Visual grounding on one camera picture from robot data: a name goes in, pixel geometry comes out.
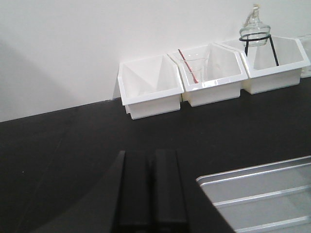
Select silver metal tray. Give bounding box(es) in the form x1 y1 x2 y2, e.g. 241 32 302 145
196 156 311 233

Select white storage bin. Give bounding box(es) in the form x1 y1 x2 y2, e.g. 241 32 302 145
169 44 248 107
118 54 184 120
220 35 311 95

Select white storage bin left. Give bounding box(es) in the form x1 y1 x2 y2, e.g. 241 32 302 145
118 54 184 120

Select black wire tripod stand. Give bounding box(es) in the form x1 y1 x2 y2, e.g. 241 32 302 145
239 33 279 66

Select red stirring rod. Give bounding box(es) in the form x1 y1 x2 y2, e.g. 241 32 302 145
178 49 198 83

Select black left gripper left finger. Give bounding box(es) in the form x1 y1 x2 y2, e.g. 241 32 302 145
34 151 151 233

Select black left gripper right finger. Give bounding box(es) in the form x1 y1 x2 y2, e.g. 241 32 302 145
152 150 233 233

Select clear glass cup in bin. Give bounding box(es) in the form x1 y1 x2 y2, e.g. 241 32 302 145
180 57 207 84

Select white storage bin right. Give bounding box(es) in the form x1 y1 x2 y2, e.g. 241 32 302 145
220 35 311 95

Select glass alcohol lamp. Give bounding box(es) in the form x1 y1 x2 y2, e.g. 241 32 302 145
240 4 271 47

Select white storage bin middle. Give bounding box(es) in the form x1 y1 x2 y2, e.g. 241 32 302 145
169 44 248 107

